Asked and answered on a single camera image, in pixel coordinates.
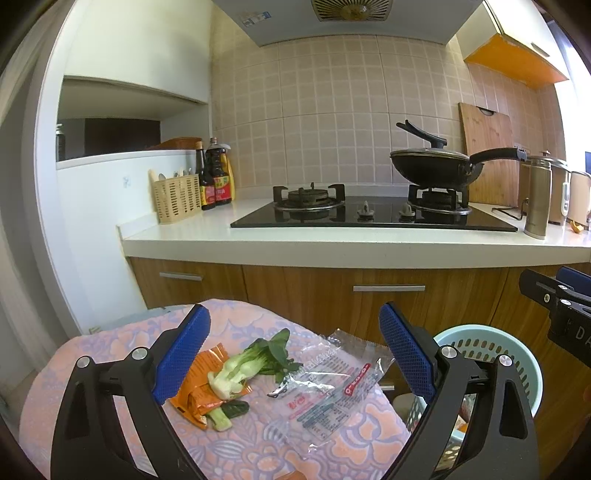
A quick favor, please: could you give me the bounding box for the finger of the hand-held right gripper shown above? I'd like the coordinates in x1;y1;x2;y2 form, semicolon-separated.
518;269;573;315
556;266;591;305

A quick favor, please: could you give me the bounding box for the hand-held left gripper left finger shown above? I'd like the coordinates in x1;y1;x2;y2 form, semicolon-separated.
52;303;212;480

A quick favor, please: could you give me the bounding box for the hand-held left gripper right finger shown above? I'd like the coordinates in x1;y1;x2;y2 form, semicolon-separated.
379;302;540;480

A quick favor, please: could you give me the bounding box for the orange snack wrapper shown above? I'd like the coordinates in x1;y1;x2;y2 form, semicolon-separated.
168;347;252;430

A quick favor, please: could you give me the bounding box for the green bok choy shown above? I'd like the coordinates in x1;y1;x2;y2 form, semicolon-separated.
208;329;303;400

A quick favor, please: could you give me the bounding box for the small bok choy piece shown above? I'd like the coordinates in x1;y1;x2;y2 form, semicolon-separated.
205;399;250;432

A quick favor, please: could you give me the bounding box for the light blue plastic basket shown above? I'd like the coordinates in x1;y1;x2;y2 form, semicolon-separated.
405;324;544;480

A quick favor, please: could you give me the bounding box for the clear plastic bag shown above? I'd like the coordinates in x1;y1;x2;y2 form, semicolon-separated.
265;329;395;448

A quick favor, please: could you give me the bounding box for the pink floral blanket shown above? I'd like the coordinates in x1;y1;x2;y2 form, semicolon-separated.
18;298;411;480

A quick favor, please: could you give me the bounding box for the cream electric kettle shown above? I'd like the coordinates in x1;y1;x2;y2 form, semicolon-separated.
567;171;591;227

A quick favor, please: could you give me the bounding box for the steel thermos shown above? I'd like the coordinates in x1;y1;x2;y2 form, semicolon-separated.
523;156;553;240

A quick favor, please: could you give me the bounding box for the steel electric kettle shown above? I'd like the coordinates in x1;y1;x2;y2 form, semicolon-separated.
517;150;573;227

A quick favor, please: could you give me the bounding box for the wooden base cabinet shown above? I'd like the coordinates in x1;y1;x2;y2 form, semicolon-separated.
128;257;591;462

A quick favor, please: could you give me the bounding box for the beige utensil basket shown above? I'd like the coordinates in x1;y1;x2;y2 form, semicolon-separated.
148;168;202;224

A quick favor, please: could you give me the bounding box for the black glass gas stove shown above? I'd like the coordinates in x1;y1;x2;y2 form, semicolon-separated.
230;182;519;232

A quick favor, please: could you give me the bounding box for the wooden cutting board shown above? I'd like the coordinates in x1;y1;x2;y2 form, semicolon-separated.
458;102;520;207

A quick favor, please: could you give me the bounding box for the black wok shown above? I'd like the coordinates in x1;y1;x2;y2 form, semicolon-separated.
390;148;528;188

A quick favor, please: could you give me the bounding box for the slim dark sauce bottle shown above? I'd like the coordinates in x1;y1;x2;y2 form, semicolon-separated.
195;141;217;211

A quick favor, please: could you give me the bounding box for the large dark sauce bottle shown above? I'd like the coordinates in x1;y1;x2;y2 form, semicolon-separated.
205;137;233;206

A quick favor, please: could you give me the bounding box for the yellow oil bottle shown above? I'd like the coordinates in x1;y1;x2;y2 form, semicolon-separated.
222;152;236;202

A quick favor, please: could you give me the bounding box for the wooden box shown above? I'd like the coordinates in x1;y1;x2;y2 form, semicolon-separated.
145;137;204;151

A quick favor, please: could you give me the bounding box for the range hood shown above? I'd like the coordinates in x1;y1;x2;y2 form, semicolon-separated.
212;0;483;47

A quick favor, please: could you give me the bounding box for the wok lid with black handle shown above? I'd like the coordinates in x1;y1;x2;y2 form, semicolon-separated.
392;120;471;162

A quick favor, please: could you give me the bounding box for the wall cabinet with orange underside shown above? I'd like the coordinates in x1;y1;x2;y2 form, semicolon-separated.
463;0;571;89

